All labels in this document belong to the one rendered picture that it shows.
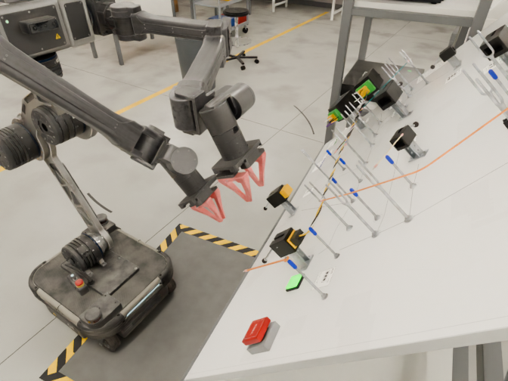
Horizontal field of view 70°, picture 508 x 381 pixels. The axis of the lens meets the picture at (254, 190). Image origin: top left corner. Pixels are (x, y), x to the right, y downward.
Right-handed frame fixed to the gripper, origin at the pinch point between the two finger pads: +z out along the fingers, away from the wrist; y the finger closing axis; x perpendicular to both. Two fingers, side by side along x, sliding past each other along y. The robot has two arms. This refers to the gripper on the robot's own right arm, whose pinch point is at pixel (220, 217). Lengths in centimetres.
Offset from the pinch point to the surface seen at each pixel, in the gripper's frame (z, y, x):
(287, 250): 11.9, -1.9, -14.6
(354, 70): 8, 119, 8
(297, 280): 16.8, -6.1, -16.1
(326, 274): 16.3, -5.7, -24.1
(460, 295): 11, -17, -52
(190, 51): -71, 262, 219
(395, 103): 11, 59, -26
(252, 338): 14.4, -22.4, -15.5
